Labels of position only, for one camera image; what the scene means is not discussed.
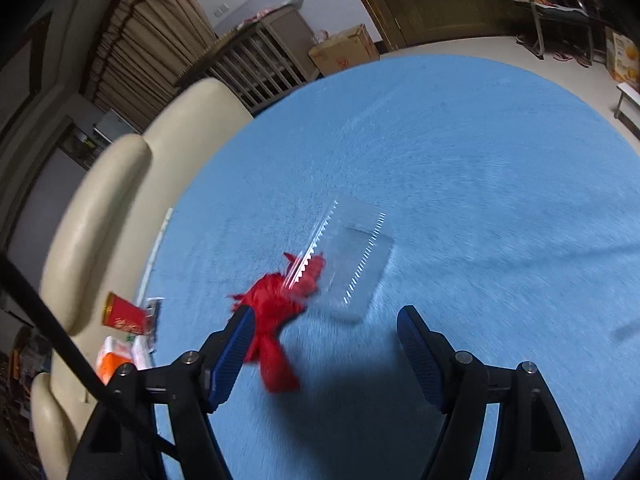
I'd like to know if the red cloth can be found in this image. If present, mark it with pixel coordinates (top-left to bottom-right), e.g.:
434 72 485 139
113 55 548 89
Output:
227 252 328 395

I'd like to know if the wooden door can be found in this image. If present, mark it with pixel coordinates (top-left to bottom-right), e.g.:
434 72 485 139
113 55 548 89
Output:
335 0 521 51

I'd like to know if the brown curtain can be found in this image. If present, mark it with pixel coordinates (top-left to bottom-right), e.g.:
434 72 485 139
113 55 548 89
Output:
82 0 221 133

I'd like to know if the red slipper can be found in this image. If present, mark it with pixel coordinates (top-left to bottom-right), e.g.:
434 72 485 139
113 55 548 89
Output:
552 50 593 68

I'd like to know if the clear plastic packet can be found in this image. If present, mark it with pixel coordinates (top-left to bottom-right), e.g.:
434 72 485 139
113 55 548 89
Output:
285 195 396 323

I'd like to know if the cream sofa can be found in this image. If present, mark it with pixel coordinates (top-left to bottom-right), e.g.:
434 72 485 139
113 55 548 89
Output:
30 77 256 480

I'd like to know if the metal chair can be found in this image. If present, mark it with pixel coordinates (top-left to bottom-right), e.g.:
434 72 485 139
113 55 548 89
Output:
495 0 608 61

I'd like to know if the blue tablecloth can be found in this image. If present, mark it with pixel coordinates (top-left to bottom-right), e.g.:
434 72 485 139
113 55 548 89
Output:
142 55 640 480

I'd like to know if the orange tissue pack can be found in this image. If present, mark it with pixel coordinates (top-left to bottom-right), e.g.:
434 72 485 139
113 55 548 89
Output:
96 335 151 386

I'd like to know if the black cable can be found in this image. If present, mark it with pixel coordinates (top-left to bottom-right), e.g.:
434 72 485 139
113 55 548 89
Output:
0 255 176 461

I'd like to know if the yellow carton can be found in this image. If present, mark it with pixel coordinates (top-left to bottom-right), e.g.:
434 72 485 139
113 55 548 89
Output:
605 30 640 86

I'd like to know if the wooden slatted crib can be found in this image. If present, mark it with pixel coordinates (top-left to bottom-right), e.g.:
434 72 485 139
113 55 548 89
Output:
175 2 321 111

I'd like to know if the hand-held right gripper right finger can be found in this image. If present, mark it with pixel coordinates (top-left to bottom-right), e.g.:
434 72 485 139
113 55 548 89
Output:
396 305 586 480

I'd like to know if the cardboard box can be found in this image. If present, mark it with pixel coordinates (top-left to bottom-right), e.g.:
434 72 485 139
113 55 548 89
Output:
308 24 381 78

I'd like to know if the white small bench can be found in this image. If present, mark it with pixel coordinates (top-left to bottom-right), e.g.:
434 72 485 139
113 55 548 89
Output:
614 82 640 136

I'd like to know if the red paper cup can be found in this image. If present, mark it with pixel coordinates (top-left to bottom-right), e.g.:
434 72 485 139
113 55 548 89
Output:
102 292 147 335

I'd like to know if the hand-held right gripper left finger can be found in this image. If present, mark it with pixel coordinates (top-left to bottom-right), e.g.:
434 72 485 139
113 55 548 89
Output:
67 305 258 480

